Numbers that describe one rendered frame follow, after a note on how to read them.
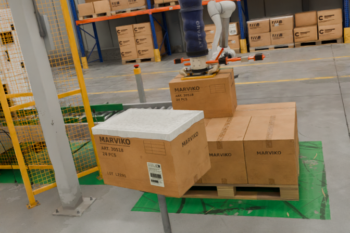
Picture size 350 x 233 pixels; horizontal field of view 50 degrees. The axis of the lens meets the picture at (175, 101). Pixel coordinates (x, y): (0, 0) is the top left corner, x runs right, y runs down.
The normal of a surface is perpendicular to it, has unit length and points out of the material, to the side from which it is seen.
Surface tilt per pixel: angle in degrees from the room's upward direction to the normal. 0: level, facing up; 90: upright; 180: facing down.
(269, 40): 90
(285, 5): 90
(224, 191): 90
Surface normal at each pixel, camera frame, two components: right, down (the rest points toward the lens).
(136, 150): -0.53, 0.30
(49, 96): 0.94, -0.06
